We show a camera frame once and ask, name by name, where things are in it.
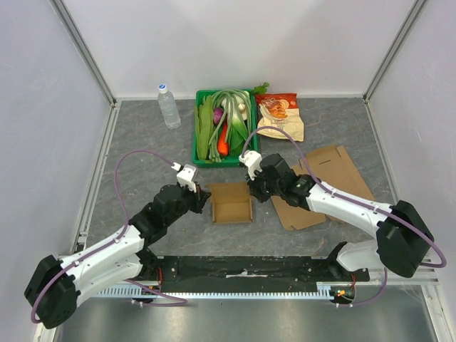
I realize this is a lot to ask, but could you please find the purple onion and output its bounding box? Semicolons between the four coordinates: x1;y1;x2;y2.
213;108;224;125

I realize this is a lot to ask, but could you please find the small brown cardboard box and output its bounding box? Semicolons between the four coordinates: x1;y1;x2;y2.
207;182;253;224

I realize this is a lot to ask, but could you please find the green bok choy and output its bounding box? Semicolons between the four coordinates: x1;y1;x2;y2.
228;117;250;157

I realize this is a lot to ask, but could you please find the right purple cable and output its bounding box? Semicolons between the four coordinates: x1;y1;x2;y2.
240;126;448;308

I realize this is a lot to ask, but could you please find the aluminium frame post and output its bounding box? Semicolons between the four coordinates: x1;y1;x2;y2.
48;0;118;107
362;0;430;104

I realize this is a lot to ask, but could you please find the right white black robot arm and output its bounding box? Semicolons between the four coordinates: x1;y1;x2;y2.
239;151;434;281

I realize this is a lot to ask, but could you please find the right aluminium frame post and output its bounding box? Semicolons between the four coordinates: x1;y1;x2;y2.
362;0;430;104

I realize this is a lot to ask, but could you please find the orange beige snack bag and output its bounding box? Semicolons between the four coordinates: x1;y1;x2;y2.
255;93;305;142

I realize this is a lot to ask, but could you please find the grey slotted cable duct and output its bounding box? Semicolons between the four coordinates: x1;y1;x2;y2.
93;283;334;300

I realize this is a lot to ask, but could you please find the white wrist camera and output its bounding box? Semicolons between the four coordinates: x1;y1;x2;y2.
171;162;197;193
239;150;262;180

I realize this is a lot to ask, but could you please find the orange carrot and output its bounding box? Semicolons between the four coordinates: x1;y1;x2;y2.
217;122;229;157

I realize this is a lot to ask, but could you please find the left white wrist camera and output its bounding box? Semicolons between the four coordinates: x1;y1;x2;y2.
171;162;197;193

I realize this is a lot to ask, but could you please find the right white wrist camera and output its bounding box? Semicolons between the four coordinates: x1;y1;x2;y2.
239;150;262;180

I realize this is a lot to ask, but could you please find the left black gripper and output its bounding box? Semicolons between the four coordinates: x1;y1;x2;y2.
165;181;210;225

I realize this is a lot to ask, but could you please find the flat brown cardboard sheet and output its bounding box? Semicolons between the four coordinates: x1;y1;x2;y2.
271;145;375;234

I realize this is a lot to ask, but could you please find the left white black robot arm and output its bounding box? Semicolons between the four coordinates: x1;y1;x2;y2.
24;185;211;329

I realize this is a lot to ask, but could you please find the green leafy vegetable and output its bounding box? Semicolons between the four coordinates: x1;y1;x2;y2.
195;95;214;160

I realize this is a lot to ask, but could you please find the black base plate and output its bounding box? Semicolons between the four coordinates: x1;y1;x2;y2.
134;256;370;294

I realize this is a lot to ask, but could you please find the green plastic crate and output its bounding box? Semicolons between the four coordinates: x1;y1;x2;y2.
192;89;259;168

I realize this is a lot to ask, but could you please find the clear plastic water bottle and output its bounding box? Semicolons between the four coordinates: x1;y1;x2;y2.
157;83;181;129

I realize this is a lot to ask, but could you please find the left aluminium frame post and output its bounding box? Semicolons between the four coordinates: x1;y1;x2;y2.
48;0;118;107

